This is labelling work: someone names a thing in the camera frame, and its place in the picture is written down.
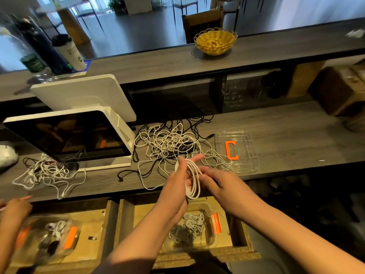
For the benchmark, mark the person's right hand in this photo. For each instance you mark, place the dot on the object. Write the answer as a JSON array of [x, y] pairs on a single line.
[[228, 194]]

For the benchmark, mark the person's left hand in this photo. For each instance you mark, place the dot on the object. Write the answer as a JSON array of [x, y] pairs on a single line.
[[174, 195]]

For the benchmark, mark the clear container drawer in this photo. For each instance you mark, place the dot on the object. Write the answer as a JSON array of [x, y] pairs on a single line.
[[171, 245], [25, 248]]

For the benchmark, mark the person's left forearm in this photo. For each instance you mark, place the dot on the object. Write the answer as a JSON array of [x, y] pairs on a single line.
[[142, 248]]

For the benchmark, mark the another person's forearm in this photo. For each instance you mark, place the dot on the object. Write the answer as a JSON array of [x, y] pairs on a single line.
[[7, 248]]

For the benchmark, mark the person's right forearm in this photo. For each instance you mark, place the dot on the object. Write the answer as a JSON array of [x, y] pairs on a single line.
[[308, 242]]

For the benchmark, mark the brown cardboard box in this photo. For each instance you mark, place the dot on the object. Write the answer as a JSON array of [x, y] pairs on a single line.
[[342, 91]]

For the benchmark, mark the wooden drawer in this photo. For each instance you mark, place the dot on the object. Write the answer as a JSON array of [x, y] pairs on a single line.
[[242, 236], [102, 242]]

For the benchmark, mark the white touchscreen monitor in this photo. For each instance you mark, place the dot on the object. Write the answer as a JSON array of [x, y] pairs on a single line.
[[68, 137]]

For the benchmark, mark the grey wooden bar counter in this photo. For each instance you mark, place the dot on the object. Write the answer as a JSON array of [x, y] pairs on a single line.
[[159, 65]]

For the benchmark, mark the white customer display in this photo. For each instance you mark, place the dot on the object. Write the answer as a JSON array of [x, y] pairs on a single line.
[[85, 97]]

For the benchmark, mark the flat cardboard sheet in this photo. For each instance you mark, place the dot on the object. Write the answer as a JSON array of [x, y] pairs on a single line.
[[307, 80]]

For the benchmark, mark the yellow woven basket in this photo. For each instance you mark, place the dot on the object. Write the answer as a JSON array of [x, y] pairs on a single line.
[[215, 41]]

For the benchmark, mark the blue white notebook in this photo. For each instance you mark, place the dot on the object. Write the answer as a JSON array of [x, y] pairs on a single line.
[[88, 66]]

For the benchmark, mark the brown wooden chair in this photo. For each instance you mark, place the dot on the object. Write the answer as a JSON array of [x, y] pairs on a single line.
[[202, 25]]

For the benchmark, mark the white headset device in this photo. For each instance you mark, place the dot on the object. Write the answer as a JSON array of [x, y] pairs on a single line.
[[7, 154]]

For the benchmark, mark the white paper coffee cup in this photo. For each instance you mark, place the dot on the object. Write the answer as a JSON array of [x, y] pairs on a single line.
[[70, 54]]

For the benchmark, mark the black metal chair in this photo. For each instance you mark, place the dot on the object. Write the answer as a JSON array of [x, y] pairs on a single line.
[[183, 5], [228, 5]]

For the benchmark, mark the clear plastic water bottle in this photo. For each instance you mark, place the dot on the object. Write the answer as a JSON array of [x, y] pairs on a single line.
[[31, 62]]

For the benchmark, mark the black thermos bottle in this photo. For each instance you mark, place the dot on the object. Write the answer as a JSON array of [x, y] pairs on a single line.
[[45, 48]]

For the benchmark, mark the green potted plant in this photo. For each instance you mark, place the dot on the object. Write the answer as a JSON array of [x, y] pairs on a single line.
[[117, 5]]

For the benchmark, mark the round wooden table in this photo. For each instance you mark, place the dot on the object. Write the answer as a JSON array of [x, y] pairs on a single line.
[[68, 8]]

